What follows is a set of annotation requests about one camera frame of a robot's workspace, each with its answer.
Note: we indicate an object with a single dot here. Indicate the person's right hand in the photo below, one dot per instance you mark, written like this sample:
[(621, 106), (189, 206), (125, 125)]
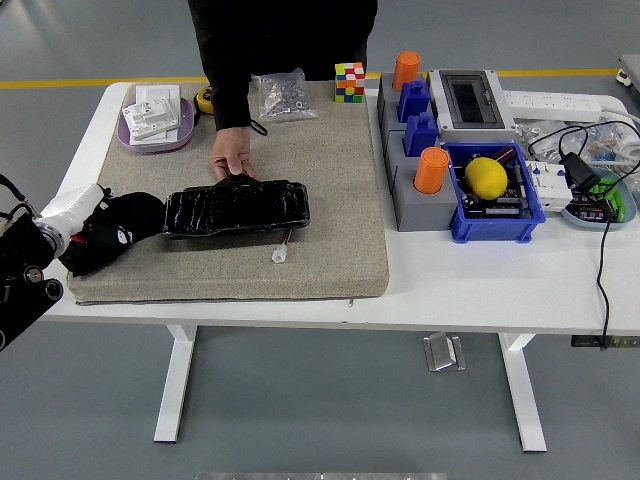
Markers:
[(231, 147)]

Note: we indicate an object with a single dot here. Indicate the glossy black panel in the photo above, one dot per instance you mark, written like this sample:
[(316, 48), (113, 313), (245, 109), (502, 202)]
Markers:
[(240, 205)]

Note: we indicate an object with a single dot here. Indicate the black rag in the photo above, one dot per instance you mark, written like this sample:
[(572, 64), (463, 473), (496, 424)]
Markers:
[(140, 212)]

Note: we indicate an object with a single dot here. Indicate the person's right forearm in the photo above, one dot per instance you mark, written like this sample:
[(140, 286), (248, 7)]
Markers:
[(231, 95)]

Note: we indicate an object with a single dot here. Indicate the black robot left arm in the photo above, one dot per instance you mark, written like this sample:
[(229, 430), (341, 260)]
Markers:
[(20, 245)]

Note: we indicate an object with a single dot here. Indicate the purple tray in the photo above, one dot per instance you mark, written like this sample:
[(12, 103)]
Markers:
[(186, 127)]

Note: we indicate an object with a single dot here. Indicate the yellow tape measure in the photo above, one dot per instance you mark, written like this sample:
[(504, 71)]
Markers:
[(205, 100)]

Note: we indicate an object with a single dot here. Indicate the clear bag of screws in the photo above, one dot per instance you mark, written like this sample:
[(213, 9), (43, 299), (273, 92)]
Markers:
[(282, 97)]

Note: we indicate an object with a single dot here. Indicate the grey-brown mat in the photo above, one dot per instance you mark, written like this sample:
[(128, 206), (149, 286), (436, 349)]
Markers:
[(325, 200)]

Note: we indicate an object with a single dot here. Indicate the colourful puzzle cube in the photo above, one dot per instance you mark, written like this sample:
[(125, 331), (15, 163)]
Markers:
[(350, 82)]

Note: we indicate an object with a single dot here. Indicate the person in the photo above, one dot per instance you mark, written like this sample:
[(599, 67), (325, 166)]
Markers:
[(300, 30)]

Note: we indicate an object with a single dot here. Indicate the blue block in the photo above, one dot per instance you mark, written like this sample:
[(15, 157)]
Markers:
[(414, 102), (421, 137)]

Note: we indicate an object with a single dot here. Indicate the orange cylinder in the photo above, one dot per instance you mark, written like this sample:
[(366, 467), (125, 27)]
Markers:
[(431, 172), (406, 70)]

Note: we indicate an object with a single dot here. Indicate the white electrical distribution box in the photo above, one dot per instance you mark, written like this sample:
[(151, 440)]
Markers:
[(470, 102)]

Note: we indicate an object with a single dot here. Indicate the white table leg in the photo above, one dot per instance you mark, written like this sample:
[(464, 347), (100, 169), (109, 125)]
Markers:
[(172, 390), (525, 395)]

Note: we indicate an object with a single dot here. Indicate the yellow lemon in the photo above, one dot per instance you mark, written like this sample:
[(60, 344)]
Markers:
[(486, 177)]

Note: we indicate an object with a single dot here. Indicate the brown cylinder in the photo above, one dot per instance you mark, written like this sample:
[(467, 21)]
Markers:
[(506, 155)]

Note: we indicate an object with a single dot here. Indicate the dark circuit board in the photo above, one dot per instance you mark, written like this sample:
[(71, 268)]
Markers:
[(500, 207)]

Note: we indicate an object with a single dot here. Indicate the blue plastic bin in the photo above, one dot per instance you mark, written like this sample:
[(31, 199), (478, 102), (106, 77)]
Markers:
[(495, 230)]

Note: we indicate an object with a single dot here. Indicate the clear bag of parts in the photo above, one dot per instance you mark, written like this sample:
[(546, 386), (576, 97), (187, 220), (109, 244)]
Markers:
[(537, 132)]

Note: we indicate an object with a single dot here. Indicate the white power strip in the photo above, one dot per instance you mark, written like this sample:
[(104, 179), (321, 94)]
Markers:
[(550, 102)]

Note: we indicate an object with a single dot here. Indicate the white circuit breaker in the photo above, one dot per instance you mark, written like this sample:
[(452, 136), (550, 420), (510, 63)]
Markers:
[(550, 192)]

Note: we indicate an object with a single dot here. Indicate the black power adapter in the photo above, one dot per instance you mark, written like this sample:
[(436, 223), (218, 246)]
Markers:
[(580, 172)]

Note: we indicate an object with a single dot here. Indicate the green plastic part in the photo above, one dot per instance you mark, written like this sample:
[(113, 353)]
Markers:
[(617, 200)]

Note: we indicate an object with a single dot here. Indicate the light blue dish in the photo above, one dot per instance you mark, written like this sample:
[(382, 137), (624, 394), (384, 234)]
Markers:
[(627, 205)]

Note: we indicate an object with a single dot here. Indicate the black control box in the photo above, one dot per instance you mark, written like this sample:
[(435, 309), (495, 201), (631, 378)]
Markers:
[(582, 342)]

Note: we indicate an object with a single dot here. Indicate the white cart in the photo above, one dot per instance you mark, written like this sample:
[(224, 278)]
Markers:
[(631, 70)]

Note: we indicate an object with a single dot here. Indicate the white switch plate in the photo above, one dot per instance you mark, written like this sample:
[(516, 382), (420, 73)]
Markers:
[(157, 91)]

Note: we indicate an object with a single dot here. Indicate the metal bracket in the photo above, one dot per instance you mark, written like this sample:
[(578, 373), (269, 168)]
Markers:
[(442, 352)]

